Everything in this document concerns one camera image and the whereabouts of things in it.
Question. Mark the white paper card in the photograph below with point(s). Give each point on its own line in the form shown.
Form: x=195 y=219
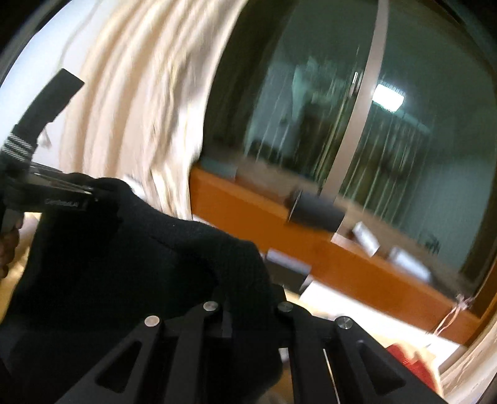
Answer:
x=409 y=264
x=365 y=237

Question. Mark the wooden window sill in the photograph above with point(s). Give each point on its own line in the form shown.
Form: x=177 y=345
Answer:
x=349 y=279

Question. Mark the open black box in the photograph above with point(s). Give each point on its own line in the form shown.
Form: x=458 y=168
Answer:
x=314 y=211

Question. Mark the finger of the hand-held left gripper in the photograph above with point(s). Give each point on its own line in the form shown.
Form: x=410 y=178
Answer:
x=58 y=194

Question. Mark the red cloth item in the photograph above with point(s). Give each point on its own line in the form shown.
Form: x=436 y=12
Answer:
x=402 y=357

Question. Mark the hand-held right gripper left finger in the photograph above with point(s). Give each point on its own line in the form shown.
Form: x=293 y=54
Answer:
x=186 y=349

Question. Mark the black knit sweater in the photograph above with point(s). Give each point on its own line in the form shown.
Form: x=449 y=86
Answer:
x=116 y=264

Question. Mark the beige curtain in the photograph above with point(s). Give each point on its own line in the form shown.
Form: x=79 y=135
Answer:
x=466 y=369
x=136 y=97

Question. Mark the flat black cardboard box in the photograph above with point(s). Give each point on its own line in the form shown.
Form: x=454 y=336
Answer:
x=287 y=272

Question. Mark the person's left hand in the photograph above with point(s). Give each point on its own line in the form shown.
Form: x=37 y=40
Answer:
x=7 y=248

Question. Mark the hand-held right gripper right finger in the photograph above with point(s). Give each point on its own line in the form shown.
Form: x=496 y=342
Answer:
x=306 y=349

